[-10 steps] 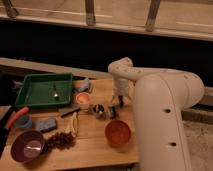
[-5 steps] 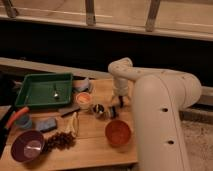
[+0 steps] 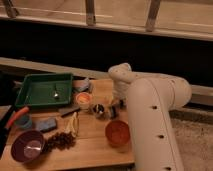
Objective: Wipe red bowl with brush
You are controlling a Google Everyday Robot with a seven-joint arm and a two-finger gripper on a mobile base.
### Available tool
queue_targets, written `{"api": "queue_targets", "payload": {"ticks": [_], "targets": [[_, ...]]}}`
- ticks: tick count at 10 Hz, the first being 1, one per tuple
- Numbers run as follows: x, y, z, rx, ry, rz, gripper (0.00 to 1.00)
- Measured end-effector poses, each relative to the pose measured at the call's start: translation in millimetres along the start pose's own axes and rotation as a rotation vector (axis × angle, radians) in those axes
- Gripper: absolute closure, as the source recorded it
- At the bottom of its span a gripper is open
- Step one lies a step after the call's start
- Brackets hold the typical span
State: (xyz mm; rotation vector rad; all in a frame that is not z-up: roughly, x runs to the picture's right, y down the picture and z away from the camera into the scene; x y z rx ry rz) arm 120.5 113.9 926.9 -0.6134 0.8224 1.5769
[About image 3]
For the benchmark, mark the grey blue mug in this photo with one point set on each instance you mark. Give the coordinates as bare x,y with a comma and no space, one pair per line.
83,85

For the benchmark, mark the blue sponge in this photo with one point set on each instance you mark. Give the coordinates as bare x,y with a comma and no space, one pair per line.
46,125

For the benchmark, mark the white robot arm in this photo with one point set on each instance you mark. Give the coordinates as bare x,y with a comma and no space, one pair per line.
149,97

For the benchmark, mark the small blue cup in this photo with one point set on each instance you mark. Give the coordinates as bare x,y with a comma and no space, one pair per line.
24,122

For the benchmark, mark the metal spoon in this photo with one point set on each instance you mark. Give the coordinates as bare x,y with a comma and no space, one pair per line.
56,94

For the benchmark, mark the red bowl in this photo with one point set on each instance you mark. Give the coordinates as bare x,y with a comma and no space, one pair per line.
117,133

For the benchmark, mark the bunch of dark grapes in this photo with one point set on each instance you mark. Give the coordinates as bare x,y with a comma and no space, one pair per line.
59,140

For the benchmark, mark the purple bowl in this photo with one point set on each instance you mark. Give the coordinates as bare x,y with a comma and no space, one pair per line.
27,146

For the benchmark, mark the dark flat spatula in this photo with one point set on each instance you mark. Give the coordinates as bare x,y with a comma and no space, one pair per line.
68,110

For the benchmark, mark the black dish brush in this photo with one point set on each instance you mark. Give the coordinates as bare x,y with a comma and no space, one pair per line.
113,112

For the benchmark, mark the green plastic tray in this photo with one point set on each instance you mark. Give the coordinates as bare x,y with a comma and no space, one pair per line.
37,90

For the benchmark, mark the orange handled knife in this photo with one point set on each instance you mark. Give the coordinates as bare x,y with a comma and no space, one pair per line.
7,121

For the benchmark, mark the orange cup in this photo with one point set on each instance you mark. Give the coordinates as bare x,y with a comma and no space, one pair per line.
83,99

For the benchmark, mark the yellow banana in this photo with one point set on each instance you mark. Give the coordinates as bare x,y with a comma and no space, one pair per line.
73,125

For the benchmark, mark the small dark round jar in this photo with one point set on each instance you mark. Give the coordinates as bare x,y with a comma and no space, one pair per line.
98,111

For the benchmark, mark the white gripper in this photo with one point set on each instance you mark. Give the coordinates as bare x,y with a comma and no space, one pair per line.
120,94

